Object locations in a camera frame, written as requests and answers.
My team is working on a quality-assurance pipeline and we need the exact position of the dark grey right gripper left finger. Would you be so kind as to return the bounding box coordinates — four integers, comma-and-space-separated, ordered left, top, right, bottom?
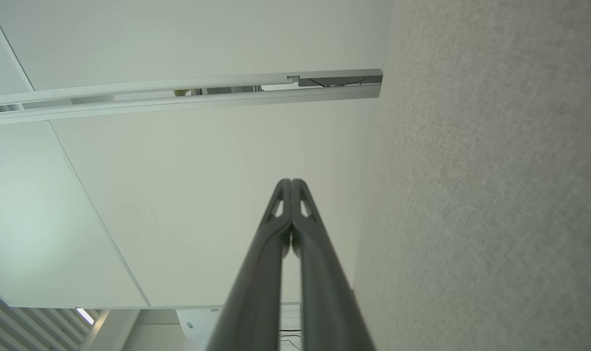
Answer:
207, 179, 292, 351

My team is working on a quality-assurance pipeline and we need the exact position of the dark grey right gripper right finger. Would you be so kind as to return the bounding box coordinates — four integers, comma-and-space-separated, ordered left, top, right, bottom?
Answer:
292, 178, 377, 351

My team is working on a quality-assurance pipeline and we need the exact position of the thin black cable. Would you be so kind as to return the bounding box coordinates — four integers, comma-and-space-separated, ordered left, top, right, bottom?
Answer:
280, 329, 302, 351

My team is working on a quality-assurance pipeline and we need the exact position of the grey partition post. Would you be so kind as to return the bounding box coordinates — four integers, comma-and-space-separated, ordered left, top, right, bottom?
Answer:
0, 68, 384, 127

